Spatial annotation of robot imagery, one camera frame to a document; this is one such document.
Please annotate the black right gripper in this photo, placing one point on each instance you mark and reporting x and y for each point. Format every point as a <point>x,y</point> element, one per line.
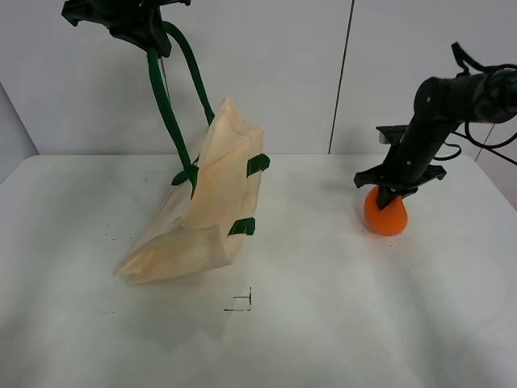
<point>408,164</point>

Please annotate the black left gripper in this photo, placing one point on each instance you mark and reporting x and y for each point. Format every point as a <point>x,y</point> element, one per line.
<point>134,21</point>

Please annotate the orange with stem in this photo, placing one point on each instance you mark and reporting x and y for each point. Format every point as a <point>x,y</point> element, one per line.
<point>389,221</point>

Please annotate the white linen bag green handles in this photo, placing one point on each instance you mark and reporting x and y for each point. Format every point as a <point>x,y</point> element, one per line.
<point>210,209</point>

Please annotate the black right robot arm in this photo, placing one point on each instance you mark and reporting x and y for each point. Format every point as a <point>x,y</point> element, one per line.
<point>441,106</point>

